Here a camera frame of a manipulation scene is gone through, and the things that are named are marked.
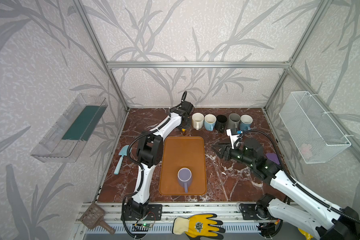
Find light blue mug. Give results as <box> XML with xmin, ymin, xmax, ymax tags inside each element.
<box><xmin>204</xmin><ymin>114</ymin><xmax>217</xmax><ymax>132</ymax></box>

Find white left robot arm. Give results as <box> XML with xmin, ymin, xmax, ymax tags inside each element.
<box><xmin>121</xmin><ymin>91</ymin><xmax>194</xmax><ymax>240</ymax></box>

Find orange plastic tray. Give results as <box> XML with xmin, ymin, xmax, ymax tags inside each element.
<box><xmin>159</xmin><ymin>137</ymin><xmax>207</xmax><ymax>196</ymax></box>

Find teal dotted mug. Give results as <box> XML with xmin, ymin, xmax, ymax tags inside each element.
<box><xmin>240</xmin><ymin>115</ymin><xmax>253</xmax><ymax>132</ymax></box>

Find white wire wall basket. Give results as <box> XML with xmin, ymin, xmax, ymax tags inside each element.
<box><xmin>279</xmin><ymin>91</ymin><xmax>352</xmax><ymax>164</ymax></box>

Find yellow black work glove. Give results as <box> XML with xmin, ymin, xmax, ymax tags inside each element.
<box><xmin>172</xmin><ymin>214</ymin><xmax>226</xmax><ymax>240</ymax></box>

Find light blue spatula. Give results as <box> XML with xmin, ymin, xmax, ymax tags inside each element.
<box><xmin>114</xmin><ymin>145</ymin><xmax>129</xmax><ymax>175</ymax></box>

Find purple spatula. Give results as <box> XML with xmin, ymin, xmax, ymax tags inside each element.
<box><xmin>266</xmin><ymin>153</ymin><xmax>281</xmax><ymax>165</ymax></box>

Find yellow plastic scoop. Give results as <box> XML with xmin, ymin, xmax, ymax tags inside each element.
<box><xmin>299</xmin><ymin>229</ymin><xmax>314</xmax><ymax>240</ymax></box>

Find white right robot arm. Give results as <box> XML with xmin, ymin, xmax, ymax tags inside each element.
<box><xmin>213</xmin><ymin>129</ymin><xmax>360</xmax><ymax>240</ymax></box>

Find grey mug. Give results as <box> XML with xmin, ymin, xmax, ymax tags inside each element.
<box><xmin>227</xmin><ymin>113</ymin><xmax>241</xmax><ymax>130</ymax></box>

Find black mug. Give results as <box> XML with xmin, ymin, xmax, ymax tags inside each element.
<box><xmin>215</xmin><ymin>115</ymin><xmax>228</xmax><ymax>133</ymax></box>

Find clear plastic wall bin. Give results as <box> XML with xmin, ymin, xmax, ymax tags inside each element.
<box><xmin>31</xmin><ymin>94</ymin><xmax>108</xmax><ymax>163</ymax></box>

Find purple mug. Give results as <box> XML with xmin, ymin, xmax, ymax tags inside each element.
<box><xmin>177</xmin><ymin>168</ymin><xmax>193</xmax><ymax>193</ymax></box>

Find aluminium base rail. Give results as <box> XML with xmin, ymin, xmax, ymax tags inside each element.
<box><xmin>77</xmin><ymin>201</ymin><xmax>331</xmax><ymax>235</ymax></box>

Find white mug with lettering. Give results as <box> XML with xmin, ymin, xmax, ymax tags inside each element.
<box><xmin>192</xmin><ymin>113</ymin><xmax>205</xmax><ymax>131</ymax></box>

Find pink object in basket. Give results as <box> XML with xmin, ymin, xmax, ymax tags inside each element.
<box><xmin>300</xmin><ymin>144</ymin><xmax>313</xmax><ymax>159</ymax></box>

